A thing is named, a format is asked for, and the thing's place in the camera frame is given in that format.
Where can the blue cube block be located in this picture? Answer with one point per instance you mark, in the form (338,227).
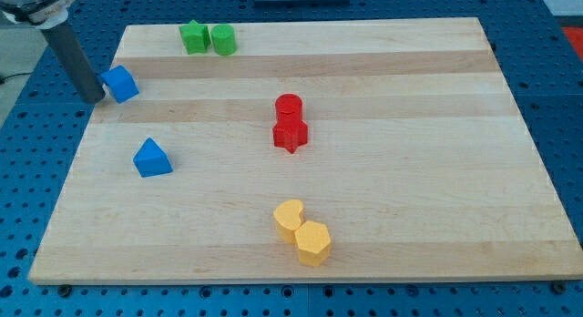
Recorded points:
(121,83)

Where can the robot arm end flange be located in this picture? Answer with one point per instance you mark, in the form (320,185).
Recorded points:
(41,14)

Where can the blue triangle block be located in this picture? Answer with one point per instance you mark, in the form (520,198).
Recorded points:
(151,160)

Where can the red star block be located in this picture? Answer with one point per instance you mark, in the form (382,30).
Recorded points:
(290,135)

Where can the red cylinder block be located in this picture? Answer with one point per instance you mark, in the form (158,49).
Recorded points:
(288,108)

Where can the yellow heart block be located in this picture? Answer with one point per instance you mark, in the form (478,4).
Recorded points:
(289,216)

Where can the light wooden board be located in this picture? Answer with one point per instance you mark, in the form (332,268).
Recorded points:
(418,161)

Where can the yellow hexagon block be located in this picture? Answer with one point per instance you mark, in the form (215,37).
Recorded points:
(313,243)

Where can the green cylinder block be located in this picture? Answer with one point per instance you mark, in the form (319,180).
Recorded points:
(223,39)

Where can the green star block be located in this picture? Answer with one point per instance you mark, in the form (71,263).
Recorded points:
(195,37)

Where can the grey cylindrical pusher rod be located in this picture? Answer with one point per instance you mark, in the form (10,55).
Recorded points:
(64,44)

